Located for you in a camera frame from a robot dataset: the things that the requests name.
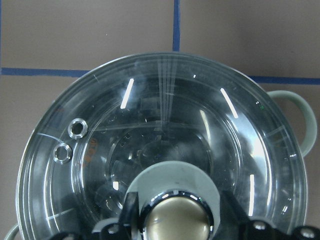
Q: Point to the glass pot lid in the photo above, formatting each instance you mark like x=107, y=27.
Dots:
x=137, y=111

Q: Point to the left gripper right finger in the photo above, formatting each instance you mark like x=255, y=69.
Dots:
x=233, y=219

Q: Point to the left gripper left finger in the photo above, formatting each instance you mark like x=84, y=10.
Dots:
x=129, y=218

